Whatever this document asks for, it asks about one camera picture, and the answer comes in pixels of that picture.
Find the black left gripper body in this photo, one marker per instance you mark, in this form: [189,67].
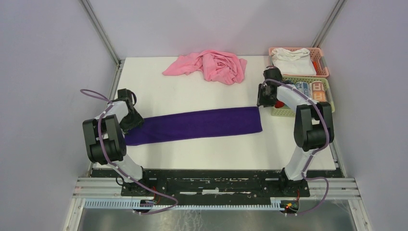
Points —
[131,121]

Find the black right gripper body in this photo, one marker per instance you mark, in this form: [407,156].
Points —
[262,98]

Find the red blue patterned towel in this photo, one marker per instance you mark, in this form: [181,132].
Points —
[279,104]

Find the purple cloth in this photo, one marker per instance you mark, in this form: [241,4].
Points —
[198,124]

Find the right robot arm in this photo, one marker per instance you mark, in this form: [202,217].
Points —
[313,127]

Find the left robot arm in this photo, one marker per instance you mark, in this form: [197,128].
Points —
[104,135]

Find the green plastic basket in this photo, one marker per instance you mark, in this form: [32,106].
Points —
[285,111]

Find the white folded cloth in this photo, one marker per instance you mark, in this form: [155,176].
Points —
[296,62]

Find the crumpled pink cloth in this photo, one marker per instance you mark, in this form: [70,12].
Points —
[216,66]

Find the orange item in pink basket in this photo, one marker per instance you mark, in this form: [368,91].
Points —
[315,67]

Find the pink plastic basket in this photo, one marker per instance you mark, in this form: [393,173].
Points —
[316,55]

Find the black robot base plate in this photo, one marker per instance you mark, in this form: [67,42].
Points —
[213,187]

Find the white slotted cable duct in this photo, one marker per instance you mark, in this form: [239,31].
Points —
[136,204]

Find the aluminium frame rails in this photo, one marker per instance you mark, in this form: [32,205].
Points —
[334,204]

